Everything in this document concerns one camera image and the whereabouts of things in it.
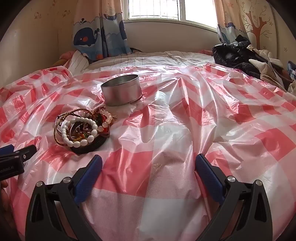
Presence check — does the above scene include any beige clothes heap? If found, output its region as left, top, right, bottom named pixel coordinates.
left=247, top=45, right=290, bottom=87

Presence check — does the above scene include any pile of mixed bracelets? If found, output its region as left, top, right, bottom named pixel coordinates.
left=54, top=105, right=118, bottom=149

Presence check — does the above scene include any round metal tin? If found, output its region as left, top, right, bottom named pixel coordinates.
left=101, top=74, right=143, bottom=107

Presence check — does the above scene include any black bead bracelet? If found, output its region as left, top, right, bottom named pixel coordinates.
left=70, top=134, right=110, bottom=155

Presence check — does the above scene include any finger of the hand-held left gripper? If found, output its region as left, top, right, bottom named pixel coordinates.
left=0, top=145, right=37, bottom=163
left=0, top=145, right=15, bottom=155

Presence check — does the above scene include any tree wall sticker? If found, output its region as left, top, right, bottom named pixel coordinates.
left=245, top=9, right=270, bottom=50

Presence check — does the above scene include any black jacket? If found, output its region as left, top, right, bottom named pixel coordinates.
left=212, top=41, right=273, bottom=70

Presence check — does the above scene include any pink cloth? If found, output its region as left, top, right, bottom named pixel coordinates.
left=59, top=51, right=76, bottom=62

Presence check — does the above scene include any person's left hand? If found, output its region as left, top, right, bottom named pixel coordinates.
left=0, top=181, right=10, bottom=211

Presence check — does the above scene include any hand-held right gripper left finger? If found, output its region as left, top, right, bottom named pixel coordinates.
left=25, top=155, right=103, bottom=241

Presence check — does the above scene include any striped white bed sheet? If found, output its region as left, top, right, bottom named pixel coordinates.
left=61, top=50, right=215, bottom=75

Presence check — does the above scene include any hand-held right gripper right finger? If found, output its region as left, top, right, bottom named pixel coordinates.
left=195, top=153, right=272, bottom=241

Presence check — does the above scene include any whale print curtain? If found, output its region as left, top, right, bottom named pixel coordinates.
left=214, top=0, right=252, bottom=45
left=72, top=0, right=133, bottom=61

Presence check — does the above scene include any red white checked plastic sheet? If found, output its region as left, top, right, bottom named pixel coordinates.
left=0, top=55, right=296, bottom=241

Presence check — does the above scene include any window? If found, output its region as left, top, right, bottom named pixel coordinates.
left=122, top=0, right=219, bottom=30

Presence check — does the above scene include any blue cloth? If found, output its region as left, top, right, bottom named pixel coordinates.
left=287, top=61, right=296, bottom=80

